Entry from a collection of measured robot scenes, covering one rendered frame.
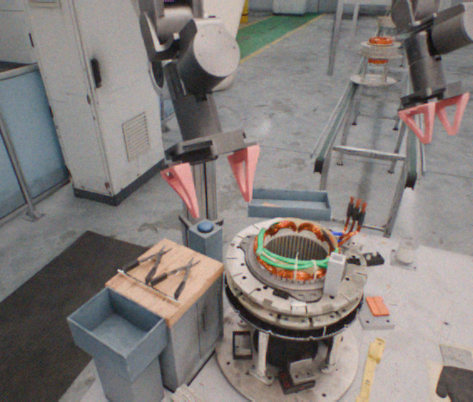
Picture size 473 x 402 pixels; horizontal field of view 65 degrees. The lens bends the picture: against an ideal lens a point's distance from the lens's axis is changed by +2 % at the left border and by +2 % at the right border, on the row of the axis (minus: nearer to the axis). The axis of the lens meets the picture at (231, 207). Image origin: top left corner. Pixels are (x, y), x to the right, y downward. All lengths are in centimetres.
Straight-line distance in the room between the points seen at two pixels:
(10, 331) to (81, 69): 167
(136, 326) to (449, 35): 84
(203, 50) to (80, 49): 236
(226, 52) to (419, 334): 100
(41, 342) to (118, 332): 142
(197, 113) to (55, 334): 193
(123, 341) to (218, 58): 63
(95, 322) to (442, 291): 105
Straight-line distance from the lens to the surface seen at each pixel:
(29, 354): 227
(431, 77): 83
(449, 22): 81
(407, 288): 136
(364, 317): 120
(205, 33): 45
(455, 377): 117
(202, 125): 49
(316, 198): 122
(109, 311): 93
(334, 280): 78
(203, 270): 88
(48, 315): 241
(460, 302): 139
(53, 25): 289
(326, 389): 103
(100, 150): 299
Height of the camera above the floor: 166
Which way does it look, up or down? 33 degrees down
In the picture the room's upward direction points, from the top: straight up
